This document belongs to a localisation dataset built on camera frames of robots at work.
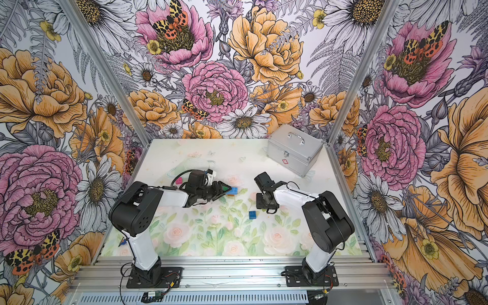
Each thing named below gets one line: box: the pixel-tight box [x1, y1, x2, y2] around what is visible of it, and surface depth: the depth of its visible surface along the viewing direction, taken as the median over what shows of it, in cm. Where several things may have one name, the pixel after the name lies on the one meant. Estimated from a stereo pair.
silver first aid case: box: [266, 123, 324, 178], surface depth 104 cm
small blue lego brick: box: [248, 210, 257, 220], surface depth 91 cm
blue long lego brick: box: [226, 186, 239, 196], surface depth 98 cm
